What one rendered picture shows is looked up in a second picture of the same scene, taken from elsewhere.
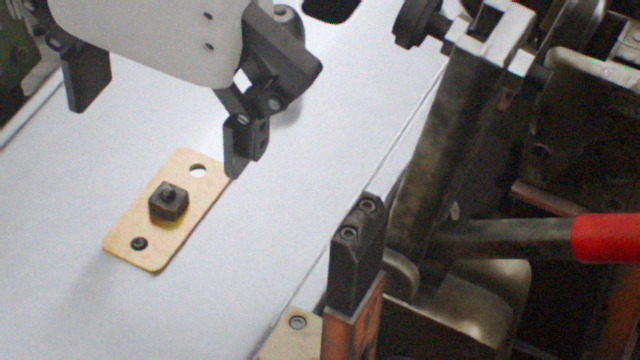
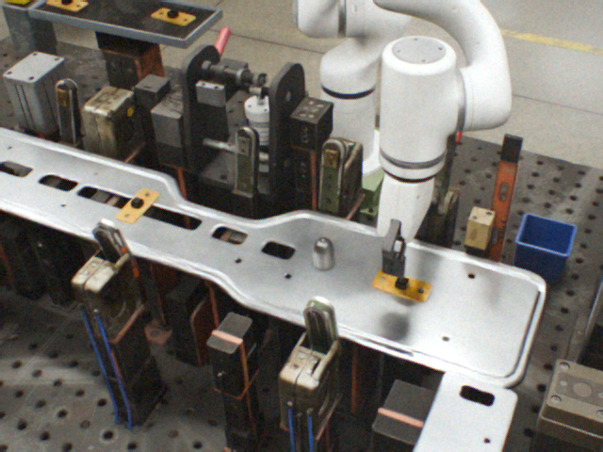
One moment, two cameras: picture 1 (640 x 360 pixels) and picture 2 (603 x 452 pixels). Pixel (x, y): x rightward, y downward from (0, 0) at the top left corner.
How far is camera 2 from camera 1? 1.06 m
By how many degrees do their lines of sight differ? 59
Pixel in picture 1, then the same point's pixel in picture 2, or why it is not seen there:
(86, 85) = (399, 266)
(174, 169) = (383, 285)
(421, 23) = not seen: hidden behind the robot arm
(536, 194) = (350, 214)
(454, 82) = not seen: hidden behind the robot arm
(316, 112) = (345, 250)
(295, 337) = (480, 217)
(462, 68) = not seen: hidden behind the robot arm
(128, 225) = (414, 294)
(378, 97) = (334, 235)
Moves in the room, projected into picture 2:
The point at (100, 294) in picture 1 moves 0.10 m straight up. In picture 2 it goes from (444, 299) to (451, 250)
